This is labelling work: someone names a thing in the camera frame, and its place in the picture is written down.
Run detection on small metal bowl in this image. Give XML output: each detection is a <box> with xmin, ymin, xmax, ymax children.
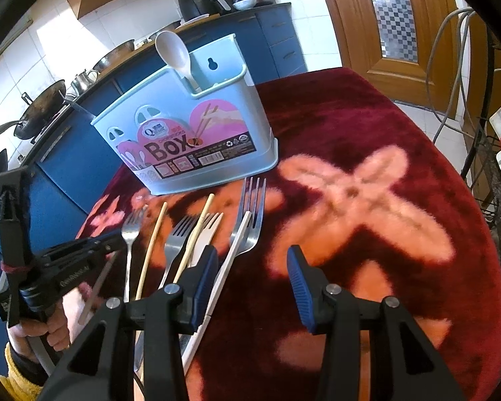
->
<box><xmin>148</xmin><ymin>21</ymin><xmax>181</xmax><ymax>42</ymax></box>

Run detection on medium metal fork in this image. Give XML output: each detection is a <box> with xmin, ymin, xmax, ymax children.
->
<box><xmin>159</xmin><ymin>215</ymin><xmax>199</xmax><ymax>291</ymax></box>

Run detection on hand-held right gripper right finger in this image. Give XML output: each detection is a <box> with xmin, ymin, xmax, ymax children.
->
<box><xmin>287</xmin><ymin>246</ymin><xmax>470</xmax><ymax>401</ymax></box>

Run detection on wooden door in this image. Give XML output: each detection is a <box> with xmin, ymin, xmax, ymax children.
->
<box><xmin>313</xmin><ymin>0</ymin><xmax>460</xmax><ymax>122</ymax></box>

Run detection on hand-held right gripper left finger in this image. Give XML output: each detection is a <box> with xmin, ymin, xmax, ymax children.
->
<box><xmin>39</xmin><ymin>246</ymin><xmax>219</xmax><ymax>401</ymax></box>

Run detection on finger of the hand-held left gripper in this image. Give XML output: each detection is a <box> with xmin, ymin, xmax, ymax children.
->
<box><xmin>53</xmin><ymin>251</ymin><xmax>122</xmax><ymax>298</ymax></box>
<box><xmin>34</xmin><ymin>233</ymin><xmax>124</xmax><ymax>267</ymax></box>

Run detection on blue kitchen cabinet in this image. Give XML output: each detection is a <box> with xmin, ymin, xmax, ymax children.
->
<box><xmin>0</xmin><ymin>2</ymin><xmax>310</xmax><ymax>385</ymax></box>

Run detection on large metal bowl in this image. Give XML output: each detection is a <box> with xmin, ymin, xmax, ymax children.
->
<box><xmin>93</xmin><ymin>38</ymin><xmax>136</xmax><ymax>72</ymax></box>

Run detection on black air fryer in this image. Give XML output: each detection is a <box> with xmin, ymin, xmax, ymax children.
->
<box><xmin>177</xmin><ymin>0</ymin><xmax>232</xmax><ymax>21</ymax></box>

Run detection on grey metal utensil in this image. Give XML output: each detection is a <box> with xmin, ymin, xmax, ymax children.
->
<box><xmin>78</xmin><ymin>254</ymin><xmax>119</xmax><ymax>325</ymax></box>

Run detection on person's left forearm yellow sleeve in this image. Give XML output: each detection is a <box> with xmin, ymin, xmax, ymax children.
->
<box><xmin>0</xmin><ymin>343</ymin><xmax>48</xmax><ymax>401</ymax></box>

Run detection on white plastic fork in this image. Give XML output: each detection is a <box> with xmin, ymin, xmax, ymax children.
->
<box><xmin>190</xmin><ymin>212</ymin><xmax>225</xmax><ymax>268</ymax></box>

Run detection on light blue utensil box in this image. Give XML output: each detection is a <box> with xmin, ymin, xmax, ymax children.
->
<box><xmin>91</xmin><ymin>33</ymin><xmax>280</xmax><ymax>196</ymax></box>

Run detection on large metal fork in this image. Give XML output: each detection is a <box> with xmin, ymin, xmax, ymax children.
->
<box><xmin>229</xmin><ymin>176</ymin><xmax>268</xmax><ymax>260</ymax></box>

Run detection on grey cables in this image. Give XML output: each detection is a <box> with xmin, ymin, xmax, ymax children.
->
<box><xmin>426</xmin><ymin>6</ymin><xmax>485</xmax><ymax>143</ymax></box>

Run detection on person's left hand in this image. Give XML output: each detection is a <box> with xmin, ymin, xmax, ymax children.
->
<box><xmin>6</xmin><ymin>300</ymin><xmax>73</xmax><ymax>359</ymax></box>

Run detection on white plastic utensil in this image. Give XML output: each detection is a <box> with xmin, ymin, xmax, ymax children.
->
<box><xmin>179</xmin><ymin>211</ymin><xmax>252</xmax><ymax>370</ymax></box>

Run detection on red flower blanket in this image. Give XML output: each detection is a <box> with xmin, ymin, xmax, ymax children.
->
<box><xmin>75</xmin><ymin>67</ymin><xmax>501</xmax><ymax>401</ymax></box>

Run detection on metal kettle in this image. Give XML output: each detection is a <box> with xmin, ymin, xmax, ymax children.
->
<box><xmin>70</xmin><ymin>69</ymin><xmax>99</xmax><ymax>95</ymax></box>

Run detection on small metal fork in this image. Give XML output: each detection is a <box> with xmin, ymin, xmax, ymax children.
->
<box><xmin>121</xmin><ymin>208</ymin><xmax>145</xmax><ymax>303</ymax></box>

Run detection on white plastic spoon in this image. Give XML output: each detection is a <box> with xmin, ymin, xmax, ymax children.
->
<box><xmin>155</xmin><ymin>30</ymin><xmax>201</xmax><ymax>93</ymax></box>

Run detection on black wire rack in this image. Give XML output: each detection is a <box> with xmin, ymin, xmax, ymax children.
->
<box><xmin>459</xmin><ymin>21</ymin><xmax>501</xmax><ymax>228</ymax></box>

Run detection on black wok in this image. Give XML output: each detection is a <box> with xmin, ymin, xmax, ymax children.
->
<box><xmin>0</xmin><ymin>79</ymin><xmax>67</xmax><ymax>140</ymax></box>

